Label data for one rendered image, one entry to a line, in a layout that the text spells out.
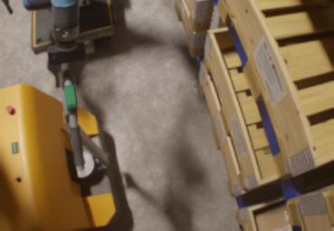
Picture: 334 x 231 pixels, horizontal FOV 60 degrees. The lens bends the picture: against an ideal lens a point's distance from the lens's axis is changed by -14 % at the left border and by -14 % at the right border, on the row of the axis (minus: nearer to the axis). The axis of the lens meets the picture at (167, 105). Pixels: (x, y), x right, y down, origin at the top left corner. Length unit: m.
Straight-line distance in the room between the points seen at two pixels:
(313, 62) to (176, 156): 1.42
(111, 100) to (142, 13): 0.84
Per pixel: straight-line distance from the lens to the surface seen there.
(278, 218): 1.99
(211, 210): 2.38
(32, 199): 1.62
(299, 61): 1.28
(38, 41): 2.60
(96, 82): 2.64
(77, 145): 1.09
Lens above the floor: 2.36
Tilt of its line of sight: 70 degrees down
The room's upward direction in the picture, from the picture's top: straight up
